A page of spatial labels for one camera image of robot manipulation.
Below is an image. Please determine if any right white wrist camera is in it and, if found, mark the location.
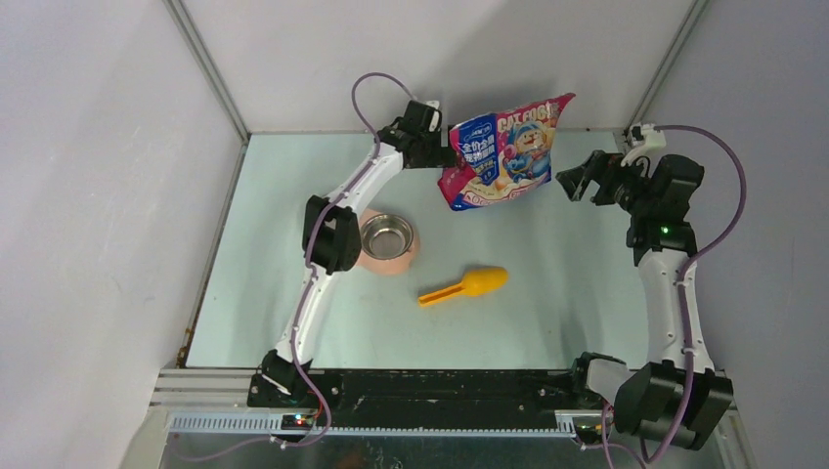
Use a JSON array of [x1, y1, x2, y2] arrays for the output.
[[621, 123, 667, 167]]

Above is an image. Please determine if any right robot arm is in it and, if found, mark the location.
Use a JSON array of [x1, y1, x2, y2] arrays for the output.
[[555, 150, 733, 450]]

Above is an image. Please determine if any aluminium frame post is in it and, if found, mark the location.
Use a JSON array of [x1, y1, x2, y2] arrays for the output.
[[162, 0, 251, 145], [624, 0, 711, 130]]

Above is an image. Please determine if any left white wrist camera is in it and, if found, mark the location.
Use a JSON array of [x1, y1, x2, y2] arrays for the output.
[[422, 100, 442, 133]]

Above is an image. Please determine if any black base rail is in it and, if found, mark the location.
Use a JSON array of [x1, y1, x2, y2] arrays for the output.
[[248, 367, 623, 432]]

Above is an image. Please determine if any pink double pet bowl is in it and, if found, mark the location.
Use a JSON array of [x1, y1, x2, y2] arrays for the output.
[[357, 208, 420, 276]]

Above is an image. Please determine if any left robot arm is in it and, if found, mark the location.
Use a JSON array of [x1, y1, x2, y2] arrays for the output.
[[261, 100, 457, 407]]

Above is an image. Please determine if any white cable duct strip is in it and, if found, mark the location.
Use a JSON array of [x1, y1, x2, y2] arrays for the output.
[[168, 411, 576, 438]]

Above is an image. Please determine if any right aluminium frame post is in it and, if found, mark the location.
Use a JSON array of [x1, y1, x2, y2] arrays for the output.
[[624, 0, 711, 130]]

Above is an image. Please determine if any yellow plastic scoop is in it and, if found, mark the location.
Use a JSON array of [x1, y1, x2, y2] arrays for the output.
[[417, 267, 509, 307]]

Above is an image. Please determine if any colourful cat food bag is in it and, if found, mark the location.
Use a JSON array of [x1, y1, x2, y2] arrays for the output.
[[437, 93, 576, 211]]

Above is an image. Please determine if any left aluminium frame post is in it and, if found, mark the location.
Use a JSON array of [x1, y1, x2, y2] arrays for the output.
[[162, 0, 251, 145]]

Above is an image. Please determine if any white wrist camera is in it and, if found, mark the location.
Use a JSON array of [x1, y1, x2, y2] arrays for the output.
[[422, 100, 442, 133], [621, 123, 667, 167]]

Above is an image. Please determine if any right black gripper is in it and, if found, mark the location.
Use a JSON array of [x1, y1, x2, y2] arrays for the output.
[[554, 150, 653, 217]]

